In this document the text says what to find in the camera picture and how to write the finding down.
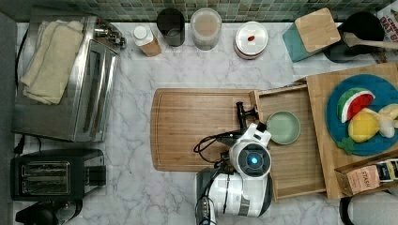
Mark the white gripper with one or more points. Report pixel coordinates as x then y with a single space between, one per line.
257 133

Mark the wooden drawer with black handle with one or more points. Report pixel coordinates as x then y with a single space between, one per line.
296 167

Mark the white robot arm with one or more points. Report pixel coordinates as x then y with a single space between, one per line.
239 183

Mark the wooden drawer cabinet top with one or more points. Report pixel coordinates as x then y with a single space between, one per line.
320 87

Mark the light green bowl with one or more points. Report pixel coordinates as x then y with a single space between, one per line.
284 127

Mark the wooden cutting board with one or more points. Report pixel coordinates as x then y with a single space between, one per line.
182 117

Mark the white lidded round container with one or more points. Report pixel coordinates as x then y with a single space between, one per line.
250 41

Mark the wooden tea box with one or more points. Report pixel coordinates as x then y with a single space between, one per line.
341 173

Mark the toy watermelon slice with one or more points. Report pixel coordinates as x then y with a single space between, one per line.
353 101

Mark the yellow toy lemon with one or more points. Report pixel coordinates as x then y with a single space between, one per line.
362 127

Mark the teal and wood knife block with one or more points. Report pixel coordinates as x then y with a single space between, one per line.
310 34

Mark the clear jar with beige contents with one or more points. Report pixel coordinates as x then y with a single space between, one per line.
206 24

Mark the pink Stash tea packet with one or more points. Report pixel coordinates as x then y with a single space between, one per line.
363 179

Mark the wooden spoon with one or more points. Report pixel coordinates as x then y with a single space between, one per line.
352 40

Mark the dark blue tea packet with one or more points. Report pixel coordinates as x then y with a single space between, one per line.
387 170

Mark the white-capped wooden bottle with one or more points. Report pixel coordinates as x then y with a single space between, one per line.
146 41

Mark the cream plush toy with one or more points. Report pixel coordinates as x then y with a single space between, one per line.
387 119

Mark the dark cylindrical cup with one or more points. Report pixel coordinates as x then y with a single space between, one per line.
171 24

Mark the blue round plate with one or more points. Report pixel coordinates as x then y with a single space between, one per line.
385 93

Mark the black round object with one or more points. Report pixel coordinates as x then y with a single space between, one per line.
379 208

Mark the black utensil holder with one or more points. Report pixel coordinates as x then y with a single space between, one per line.
364 25

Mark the stainless steel toaster oven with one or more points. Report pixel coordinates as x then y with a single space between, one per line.
82 112

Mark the oat bar box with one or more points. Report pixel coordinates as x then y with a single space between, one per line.
388 17

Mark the black two-slot toaster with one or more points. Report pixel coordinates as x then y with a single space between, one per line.
57 175

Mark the beige folded towel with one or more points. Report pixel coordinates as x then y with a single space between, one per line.
48 72

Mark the black kettle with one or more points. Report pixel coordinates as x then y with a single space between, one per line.
49 213

